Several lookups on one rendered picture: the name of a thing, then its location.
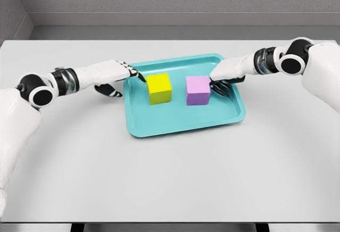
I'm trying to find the yellow cube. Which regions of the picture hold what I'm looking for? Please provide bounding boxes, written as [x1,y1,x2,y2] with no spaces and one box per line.
[146,73,172,106]

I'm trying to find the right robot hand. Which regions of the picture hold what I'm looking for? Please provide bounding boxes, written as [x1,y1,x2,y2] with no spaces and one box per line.
[209,57,245,96]

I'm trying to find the pink cube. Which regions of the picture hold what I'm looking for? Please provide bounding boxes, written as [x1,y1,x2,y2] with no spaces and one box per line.
[185,75,211,106]

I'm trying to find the teal rectangular tray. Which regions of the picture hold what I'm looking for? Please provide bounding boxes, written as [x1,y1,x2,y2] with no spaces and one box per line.
[123,53,247,139]

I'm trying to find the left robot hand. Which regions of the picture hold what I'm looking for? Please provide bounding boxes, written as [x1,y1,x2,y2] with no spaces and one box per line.
[93,59,146,98]

